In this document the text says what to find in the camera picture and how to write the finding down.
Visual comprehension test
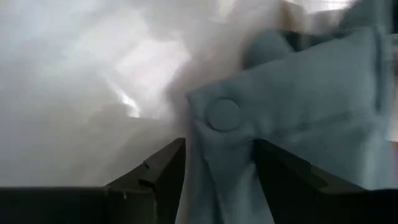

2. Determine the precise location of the grey-teal shirt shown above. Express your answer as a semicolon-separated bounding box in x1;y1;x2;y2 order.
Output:
173;0;398;224

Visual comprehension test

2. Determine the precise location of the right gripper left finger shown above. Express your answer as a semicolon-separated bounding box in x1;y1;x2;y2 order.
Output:
0;137;187;224

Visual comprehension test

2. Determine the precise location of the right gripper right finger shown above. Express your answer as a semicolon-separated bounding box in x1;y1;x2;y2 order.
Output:
252;138;398;224

